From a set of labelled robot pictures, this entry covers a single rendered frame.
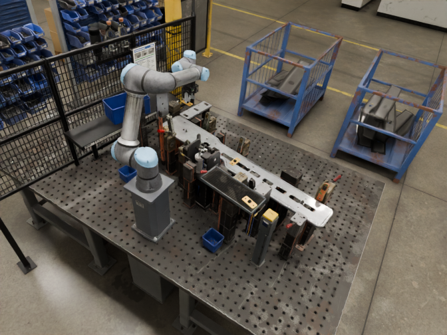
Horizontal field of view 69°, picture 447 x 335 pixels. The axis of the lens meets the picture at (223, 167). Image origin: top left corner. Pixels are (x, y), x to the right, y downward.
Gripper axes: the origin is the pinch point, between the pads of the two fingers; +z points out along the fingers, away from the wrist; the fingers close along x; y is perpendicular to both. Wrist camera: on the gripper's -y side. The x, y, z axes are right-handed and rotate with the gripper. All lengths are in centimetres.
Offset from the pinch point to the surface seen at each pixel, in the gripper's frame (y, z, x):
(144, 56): -55, -9, 10
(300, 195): 95, 26, 4
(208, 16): -221, 61, 274
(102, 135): -34, 24, -48
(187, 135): 3.4, 26.5, -2.8
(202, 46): -221, 107, 262
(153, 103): -41.8, 23.8, 4.6
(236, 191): 72, 10, -34
